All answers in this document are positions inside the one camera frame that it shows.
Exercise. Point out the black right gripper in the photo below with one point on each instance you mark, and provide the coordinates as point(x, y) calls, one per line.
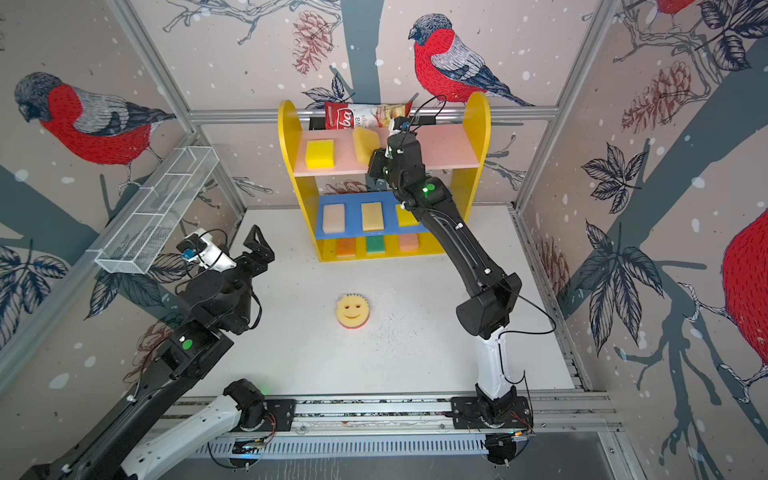
point(378, 164)

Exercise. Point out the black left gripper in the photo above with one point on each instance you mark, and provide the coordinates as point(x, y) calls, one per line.
point(264, 250)

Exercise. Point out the small yellow square sponge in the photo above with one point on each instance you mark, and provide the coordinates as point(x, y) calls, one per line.
point(405, 218)

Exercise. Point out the pale yellow sponge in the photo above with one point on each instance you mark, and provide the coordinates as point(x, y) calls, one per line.
point(372, 217)

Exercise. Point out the salmon orange sponge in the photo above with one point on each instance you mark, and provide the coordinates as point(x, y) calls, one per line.
point(408, 242)

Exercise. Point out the bright yellow square sponge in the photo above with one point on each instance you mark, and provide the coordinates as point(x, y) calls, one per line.
point(320, 154)

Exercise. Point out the light pink sponge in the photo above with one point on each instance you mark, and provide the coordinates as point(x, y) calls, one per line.
point(334, 218)

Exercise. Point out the green scrub sponge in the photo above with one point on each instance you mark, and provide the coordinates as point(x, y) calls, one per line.
point(375, 245)

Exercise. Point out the orange scrub sponge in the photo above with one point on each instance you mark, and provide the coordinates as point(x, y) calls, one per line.
point(345, 248)

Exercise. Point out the smiley face sponge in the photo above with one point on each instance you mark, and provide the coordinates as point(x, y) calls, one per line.
point(352, 311)

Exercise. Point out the yellow rectangular sponge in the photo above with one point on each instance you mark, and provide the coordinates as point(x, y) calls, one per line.
point(366, 142)

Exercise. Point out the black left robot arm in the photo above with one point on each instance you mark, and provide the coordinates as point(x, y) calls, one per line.
point(115, 449)

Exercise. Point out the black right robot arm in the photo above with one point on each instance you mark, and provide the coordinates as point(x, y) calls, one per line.
point(492, 293)

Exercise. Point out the yellow shelf with coloured boards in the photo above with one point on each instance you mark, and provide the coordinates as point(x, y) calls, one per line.
point(359, 189)

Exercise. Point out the red cassava chips bag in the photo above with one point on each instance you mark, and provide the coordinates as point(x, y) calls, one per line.
point(356, 115)

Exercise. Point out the white wire mesh basket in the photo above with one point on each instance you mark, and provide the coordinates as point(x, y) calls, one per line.
point(161, 205)

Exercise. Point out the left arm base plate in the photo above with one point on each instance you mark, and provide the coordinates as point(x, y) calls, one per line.
point(274, 416)

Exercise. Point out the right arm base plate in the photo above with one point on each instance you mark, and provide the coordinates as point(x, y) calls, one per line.
point(476, 413)

